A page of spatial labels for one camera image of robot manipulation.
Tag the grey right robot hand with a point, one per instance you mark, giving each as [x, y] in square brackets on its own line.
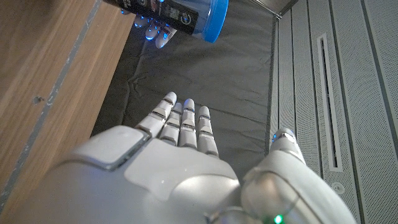
[140, 186]

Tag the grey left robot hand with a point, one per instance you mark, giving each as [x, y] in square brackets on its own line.
[161, 37]

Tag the clear bottle with black label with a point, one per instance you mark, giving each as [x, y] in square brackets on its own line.
[161, 12]

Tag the blue bottle cap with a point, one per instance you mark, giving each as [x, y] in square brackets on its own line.
[216, 18]

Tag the silver backdrop crossbar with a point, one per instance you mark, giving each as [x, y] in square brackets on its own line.
[269, 9]

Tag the grey tape outline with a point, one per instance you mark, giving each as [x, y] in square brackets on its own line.
[49, 96]

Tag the linear ceiling air vent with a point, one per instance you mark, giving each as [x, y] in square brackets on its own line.
[328, 102]

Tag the round ceiling fixture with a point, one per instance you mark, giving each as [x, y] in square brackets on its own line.
[337, 188]

